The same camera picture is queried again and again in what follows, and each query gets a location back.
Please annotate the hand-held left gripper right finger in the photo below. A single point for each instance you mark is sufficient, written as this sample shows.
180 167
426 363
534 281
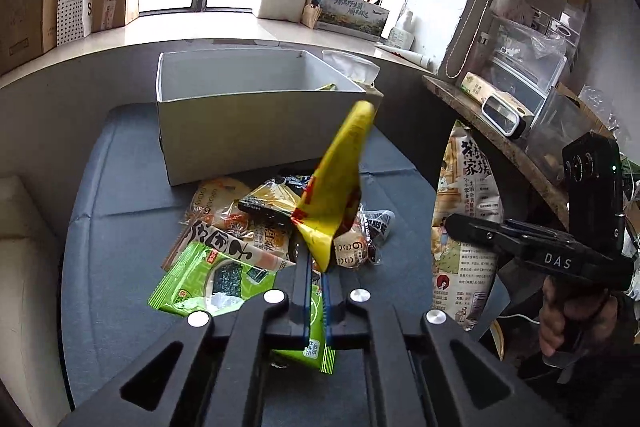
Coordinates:
326 307

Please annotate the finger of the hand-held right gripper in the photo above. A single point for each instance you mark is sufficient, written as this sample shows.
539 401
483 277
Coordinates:
475 229

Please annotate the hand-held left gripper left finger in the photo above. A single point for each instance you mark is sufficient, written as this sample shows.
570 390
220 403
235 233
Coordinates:
302 292

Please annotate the large white illustrated snack bag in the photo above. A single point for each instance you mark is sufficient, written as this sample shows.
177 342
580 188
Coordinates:
465 187

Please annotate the beige bun snack packet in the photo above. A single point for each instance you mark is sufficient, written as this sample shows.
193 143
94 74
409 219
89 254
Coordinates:
350 249
215 202

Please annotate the clear dark meat snack packet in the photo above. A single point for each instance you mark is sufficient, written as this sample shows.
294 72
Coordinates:
377 227

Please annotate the black yellow snack packet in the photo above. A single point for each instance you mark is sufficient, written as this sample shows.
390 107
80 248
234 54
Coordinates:
270 202

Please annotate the green seaweed snack packet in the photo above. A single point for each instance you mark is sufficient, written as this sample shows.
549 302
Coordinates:
200 277

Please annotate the white cardboard box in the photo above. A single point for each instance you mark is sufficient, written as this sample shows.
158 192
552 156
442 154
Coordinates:
240 132

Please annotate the person's right forearm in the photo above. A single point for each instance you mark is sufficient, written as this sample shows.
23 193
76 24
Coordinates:
600 397

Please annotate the person's right hand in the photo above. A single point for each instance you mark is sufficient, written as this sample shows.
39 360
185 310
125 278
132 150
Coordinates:
555 317

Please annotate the clear plastic container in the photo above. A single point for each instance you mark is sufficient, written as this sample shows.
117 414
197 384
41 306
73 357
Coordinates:
555 127

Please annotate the brown marble side counter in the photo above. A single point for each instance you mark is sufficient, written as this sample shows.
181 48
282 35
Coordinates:
500 147

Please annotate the white oval device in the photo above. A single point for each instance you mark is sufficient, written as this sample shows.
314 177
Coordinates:
502 114

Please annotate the clear plastic storage box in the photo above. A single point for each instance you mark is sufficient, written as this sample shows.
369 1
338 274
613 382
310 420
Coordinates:
530 62

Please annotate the beige green small carton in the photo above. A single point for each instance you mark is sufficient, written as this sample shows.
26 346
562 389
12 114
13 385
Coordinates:
477 88

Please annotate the yellow green snack packet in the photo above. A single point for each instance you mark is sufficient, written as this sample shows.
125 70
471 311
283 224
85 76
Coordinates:
327 87

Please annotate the grey blue tablecloth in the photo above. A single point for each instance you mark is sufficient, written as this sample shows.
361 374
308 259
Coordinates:
125 187

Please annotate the landscape printed gift box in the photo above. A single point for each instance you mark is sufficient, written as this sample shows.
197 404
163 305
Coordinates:
352 14

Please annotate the small brown paper bag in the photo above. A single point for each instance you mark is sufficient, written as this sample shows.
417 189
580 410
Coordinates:
312 9

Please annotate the beige sofa cushion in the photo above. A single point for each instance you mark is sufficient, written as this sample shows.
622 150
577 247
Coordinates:
25 282

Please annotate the tall brown cardboard box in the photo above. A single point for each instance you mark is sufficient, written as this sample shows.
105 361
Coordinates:
20 7

